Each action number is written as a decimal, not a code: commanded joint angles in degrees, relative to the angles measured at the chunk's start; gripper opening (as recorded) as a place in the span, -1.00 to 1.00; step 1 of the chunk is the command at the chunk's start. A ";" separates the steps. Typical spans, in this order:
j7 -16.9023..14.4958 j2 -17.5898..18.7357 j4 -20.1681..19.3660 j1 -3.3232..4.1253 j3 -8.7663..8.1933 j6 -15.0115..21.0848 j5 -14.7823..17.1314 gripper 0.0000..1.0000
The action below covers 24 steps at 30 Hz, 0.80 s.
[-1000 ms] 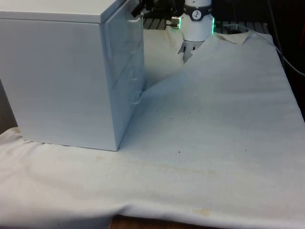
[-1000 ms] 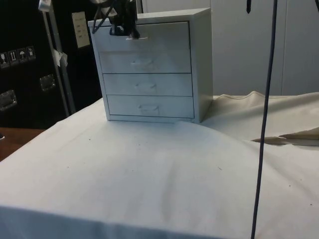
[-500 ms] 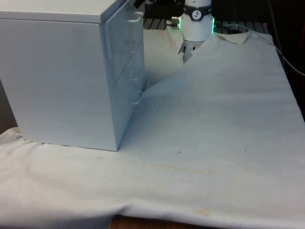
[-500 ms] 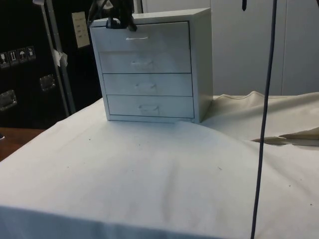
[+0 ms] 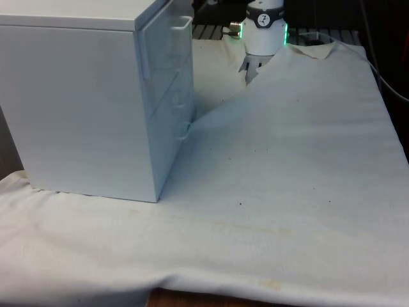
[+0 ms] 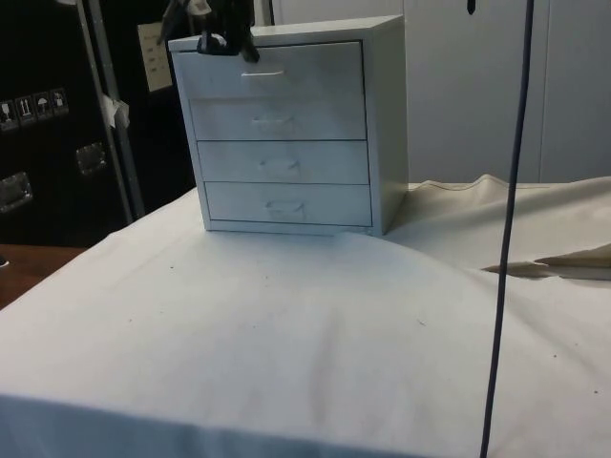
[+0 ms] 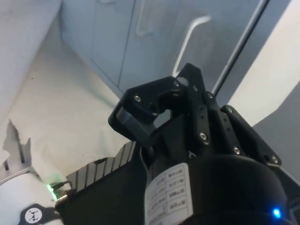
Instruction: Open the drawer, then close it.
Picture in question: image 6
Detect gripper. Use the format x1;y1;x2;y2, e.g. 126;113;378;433
196;0;263;64

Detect white drawer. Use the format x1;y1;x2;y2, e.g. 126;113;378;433
168;36;368;104

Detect silver metal strut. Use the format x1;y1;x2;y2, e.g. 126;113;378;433
75;0;147;225

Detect white chest of drawers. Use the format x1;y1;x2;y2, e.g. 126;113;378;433
188;13;411;239

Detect black cabinet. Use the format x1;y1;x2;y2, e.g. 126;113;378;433
0;0;179;249

